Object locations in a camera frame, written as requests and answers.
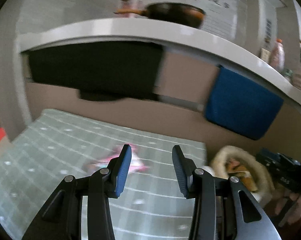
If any grey kitchen counter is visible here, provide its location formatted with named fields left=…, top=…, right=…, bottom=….
left=17, top=18, right=301, bottom=106

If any dark frying pan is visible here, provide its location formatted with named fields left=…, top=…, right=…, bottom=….
left=114, top=2, right=206, bottom=29

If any green grid pattern tablecloth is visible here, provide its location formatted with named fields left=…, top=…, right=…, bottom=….
left=0, top=109, right=206, bottom=239

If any person hand holding device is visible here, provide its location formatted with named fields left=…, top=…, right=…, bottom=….
left=275, top=189, right=301, bottom=226

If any pink cartoon snack package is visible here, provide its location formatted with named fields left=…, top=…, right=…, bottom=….
left=83, top=144, right=148, bottom=175

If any cream trash bag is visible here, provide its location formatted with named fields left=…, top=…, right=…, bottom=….
left=202, top=146, right=275, bottom=207

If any black handheld device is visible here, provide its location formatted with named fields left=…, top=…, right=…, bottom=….
left=256, top=149, right=301, bottom=228

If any blue hanging towel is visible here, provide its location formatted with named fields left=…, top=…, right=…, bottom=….
left=204, top=67, right=284, bottom=140

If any pink bottle on counter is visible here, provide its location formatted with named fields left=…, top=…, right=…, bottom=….
left=269, top=38, right=285, bottom=73

